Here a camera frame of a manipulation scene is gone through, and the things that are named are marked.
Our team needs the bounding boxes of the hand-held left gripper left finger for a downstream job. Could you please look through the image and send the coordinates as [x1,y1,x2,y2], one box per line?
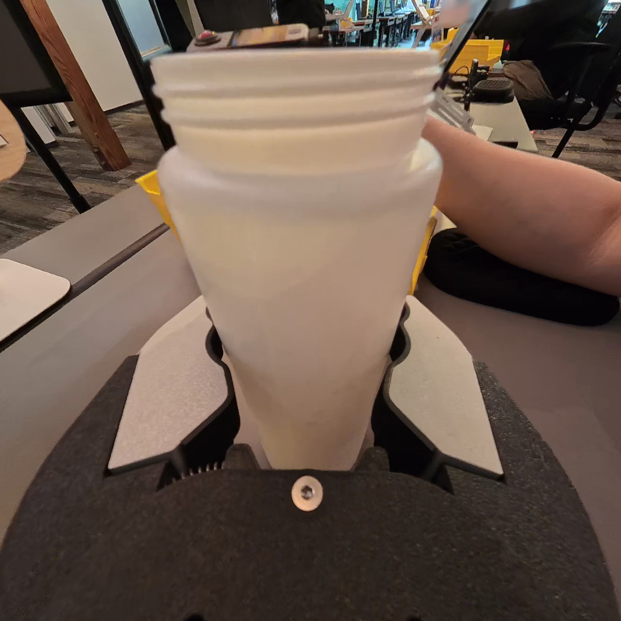
[107,297,242,475]

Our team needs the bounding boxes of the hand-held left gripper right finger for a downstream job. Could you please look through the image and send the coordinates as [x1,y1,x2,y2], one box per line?
[372,296,505,481]

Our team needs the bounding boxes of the white plastic bottle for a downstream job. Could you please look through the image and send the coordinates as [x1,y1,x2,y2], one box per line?
[150,48,443,471]

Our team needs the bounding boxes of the yellow plastic bin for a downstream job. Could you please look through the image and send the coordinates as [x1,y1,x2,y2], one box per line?
[135,170,440,297]
[431,28,505,74]

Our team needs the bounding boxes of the person's right forearm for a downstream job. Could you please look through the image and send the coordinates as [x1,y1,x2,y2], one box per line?
[421,115,621,298]

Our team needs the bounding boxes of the black wrist rest pad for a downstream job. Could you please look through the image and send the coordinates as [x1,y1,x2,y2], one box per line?
[473,80,515,104]
[423,228,621,327]

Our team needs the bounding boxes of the black framed glass panel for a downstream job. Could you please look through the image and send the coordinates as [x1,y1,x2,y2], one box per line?
[102,0,178,151]

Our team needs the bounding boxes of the white stand base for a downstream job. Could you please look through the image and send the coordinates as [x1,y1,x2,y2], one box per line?
[0,258,71,343]

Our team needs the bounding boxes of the open laptop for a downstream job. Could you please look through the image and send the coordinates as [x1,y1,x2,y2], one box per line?
[427,0,492,134]

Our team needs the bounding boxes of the wooden document board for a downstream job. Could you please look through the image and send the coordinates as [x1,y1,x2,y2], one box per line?
[0,99,27,182]

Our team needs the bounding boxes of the black office chair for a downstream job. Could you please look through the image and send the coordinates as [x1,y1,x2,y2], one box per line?
[505,39,621,158]

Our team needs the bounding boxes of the brown wooden post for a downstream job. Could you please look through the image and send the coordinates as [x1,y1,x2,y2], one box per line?
[19,0,132,171]

